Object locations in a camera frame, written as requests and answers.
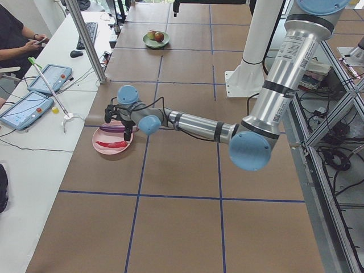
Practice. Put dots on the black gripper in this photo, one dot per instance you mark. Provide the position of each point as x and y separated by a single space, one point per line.
127 124

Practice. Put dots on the red chili pepper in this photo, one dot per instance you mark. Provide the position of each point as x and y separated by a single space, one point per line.
120 144

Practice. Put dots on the purple eggplant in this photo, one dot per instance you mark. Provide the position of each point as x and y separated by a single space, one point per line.
113 129

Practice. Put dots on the peach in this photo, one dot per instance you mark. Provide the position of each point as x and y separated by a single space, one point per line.
151 34

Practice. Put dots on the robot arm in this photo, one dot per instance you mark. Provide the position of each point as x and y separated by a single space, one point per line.
252 140

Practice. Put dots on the pink plate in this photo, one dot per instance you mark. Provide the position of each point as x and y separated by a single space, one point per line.
109 137

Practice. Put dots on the metal rod stand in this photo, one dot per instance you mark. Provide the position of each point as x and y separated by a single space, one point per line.
68 116

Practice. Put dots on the green plate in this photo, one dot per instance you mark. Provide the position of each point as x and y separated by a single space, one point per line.
156 44

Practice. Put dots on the teach pendant far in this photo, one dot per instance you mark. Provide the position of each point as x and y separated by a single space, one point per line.
56 76

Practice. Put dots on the teach pendant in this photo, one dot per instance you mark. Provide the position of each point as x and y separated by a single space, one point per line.
27 110
56 76

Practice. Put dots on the black computer mouse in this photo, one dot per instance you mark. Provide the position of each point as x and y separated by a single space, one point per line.
75 53

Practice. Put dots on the teach pendant near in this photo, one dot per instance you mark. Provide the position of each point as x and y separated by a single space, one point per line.
27 110

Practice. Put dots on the seated person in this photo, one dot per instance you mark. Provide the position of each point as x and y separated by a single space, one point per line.
18 43

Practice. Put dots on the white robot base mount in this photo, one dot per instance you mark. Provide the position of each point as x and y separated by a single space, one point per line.
243 84

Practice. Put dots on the aluminium frame post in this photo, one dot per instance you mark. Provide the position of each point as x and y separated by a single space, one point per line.
76 15

